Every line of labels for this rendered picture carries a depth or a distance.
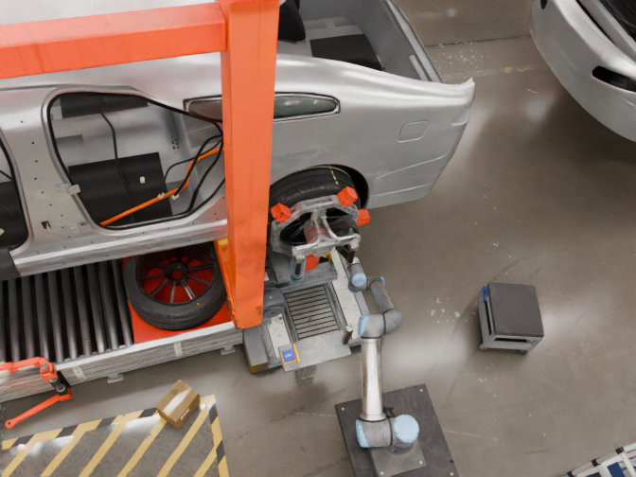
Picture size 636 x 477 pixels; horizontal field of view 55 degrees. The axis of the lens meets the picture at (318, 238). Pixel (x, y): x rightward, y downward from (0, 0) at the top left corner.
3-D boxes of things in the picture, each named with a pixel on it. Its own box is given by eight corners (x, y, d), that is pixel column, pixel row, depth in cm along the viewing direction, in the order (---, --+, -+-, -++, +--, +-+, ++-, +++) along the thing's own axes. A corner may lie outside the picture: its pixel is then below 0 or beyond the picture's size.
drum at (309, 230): (322, 227, 386) (324, 214, 374) (332, 255, 375) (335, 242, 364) (300, 232, 382) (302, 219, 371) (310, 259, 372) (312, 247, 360)
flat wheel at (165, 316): (199, 231, 435) (197, 212, 416) (247, 301, 409) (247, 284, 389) (112, 273, 410) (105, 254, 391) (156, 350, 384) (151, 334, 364)
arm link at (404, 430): (415, 447, 349) (422, 440, 334) (386, 449, 347) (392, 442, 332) (412, 420, 357) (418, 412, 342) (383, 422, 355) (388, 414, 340)
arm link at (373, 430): (390, 450, 337) (387, 314, 337) (359, 451, 335) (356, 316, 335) (384, 441, 352) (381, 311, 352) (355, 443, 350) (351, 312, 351)
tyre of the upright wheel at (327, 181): (239, 224, 401) (328, 220, 430) (248, 254, 389) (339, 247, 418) (267, 157, 352) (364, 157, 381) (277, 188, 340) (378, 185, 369)
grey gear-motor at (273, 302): (268, 274, 443) (270, 249, 414) (284, 325, 423) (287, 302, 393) (244, 279, 439) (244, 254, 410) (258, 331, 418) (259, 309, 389)
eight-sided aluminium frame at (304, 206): (347, 238, 407) (360, 188, 362) (350, 246, 404) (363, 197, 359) (269, 255, 394) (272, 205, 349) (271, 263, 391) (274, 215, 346)
